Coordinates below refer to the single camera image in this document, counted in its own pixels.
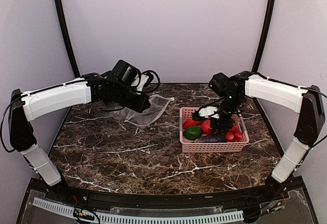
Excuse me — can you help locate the white slotted cable duct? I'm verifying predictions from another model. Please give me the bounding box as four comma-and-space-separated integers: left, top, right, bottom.
33, 197, 244, 224

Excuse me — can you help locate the left wiring connector board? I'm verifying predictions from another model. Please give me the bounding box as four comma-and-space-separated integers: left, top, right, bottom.
73, 208, 96, 222

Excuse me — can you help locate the right black frame post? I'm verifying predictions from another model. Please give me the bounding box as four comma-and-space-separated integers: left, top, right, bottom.
251, 0, 275, 72

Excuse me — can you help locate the green bell pepper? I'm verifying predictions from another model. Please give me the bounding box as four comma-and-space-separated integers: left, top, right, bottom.
183, 126, 202, 141

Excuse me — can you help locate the left black frame post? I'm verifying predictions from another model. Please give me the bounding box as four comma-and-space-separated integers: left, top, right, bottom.
54, 0, 81, 78

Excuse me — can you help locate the clear zip top bag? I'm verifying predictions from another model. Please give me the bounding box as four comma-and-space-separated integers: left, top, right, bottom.
109, 94, 175, 128

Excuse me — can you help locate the black frame post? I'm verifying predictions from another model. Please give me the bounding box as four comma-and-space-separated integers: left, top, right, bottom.
251, 0, 275, 72
54, 0, 81, 78

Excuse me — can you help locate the orange red mango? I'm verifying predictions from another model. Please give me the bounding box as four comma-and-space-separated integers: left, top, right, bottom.
182, 118, 202, 129

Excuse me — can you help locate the wiring connector board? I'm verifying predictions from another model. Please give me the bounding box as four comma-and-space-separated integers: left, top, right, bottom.
265, 199, 286, 214
73, 208, 96, 222

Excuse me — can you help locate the red lychee bunch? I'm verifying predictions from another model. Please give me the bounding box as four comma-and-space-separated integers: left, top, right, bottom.
225, 123, 243, 142

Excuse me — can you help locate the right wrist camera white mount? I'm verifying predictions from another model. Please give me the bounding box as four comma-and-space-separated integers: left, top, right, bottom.
192, 106, 220, 121

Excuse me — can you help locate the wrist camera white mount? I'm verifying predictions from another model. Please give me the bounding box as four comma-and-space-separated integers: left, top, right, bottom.
132, 73, 154, 91
192, 106, 220, 121

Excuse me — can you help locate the left black camera cable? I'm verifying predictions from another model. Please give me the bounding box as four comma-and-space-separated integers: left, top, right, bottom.
137, 69, 161, 92

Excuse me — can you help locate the purple eggplant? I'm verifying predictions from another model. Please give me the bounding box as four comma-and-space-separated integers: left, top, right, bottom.
198, 134, 226, 143

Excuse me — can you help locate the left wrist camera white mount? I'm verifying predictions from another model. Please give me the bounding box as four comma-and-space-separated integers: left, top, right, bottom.
132, 73, 154, 91

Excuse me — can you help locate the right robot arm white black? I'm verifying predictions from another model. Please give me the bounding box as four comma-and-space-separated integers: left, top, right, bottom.
209, 71, 325, 201

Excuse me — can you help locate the right wiring connector board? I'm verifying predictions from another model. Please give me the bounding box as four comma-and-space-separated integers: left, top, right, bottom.
265, 199, 286, 214

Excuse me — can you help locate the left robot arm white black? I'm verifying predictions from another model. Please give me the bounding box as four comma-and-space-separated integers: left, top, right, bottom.
3, 60, 154, 202

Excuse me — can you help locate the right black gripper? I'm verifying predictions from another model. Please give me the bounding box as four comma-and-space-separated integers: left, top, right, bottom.
211, 93, 244, 136

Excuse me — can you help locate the black front rail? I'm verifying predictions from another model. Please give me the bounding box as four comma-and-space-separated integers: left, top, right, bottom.
34, 181, 289, 210

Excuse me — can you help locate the red apple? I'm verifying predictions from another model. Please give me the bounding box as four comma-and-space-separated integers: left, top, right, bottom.
201, 119, 212, 135

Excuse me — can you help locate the pink plastic basket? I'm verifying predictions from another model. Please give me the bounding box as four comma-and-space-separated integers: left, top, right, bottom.
179, 107, 249, 153

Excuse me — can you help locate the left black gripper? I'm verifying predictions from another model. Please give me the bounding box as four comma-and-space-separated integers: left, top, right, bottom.
112, 85, 151, 113

